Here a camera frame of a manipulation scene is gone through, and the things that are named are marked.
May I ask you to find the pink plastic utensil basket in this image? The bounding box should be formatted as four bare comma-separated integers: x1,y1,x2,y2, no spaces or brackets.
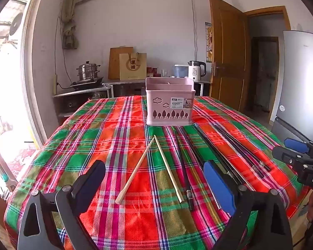
145,77,196,126

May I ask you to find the wooden door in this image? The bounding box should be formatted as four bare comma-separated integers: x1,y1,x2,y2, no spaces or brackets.
209,0,251,112

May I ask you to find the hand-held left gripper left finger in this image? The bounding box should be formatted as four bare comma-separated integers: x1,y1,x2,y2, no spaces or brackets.
17,160,106,250

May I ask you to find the steel steamer pot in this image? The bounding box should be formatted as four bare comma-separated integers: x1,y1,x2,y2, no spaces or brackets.
76,61,101,82

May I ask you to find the cloth wrapped pipe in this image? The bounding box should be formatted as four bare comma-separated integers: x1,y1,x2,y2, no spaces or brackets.
61,0,79,50

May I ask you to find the red floor mat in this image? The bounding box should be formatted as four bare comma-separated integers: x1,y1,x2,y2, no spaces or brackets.
6,148,37,178

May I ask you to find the white window frame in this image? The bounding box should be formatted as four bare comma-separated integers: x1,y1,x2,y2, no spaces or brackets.
0,0,53,188

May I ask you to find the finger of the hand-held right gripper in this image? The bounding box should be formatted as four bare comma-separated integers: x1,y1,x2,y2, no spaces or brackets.
272,146,313,173
284,137,313,160

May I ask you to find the tan paper bag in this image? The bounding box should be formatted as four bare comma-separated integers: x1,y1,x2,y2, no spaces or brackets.
119,52,147,81

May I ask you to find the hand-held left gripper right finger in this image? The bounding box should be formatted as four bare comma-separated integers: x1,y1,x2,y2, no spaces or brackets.
203,160,294,250

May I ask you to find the silver refrigerator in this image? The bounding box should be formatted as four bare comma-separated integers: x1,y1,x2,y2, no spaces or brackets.
270,30,313,146

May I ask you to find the wall poster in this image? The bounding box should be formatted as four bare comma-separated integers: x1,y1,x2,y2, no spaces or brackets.
205,21,213,63

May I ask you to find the wooden cutting board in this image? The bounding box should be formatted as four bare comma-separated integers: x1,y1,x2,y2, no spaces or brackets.
108,47,134,80

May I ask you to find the plaid tablecloth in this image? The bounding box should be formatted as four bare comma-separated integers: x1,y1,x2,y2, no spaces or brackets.
4,95,309,250

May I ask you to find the wooden chopstick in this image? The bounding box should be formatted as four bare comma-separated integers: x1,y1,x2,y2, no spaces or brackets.
153,135,185,204
115,136,156,205

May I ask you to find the metal kitchen counter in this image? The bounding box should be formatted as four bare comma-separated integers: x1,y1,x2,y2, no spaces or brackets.
53,79,212,118

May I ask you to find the white electric kettle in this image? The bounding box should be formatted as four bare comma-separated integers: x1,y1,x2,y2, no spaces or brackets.
188,61,207,81

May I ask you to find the clear water pitcher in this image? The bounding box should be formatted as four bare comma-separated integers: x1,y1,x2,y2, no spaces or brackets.
173,64,189,78

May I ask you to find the black gas stove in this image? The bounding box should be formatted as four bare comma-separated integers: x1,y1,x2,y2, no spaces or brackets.
70,77,105,89

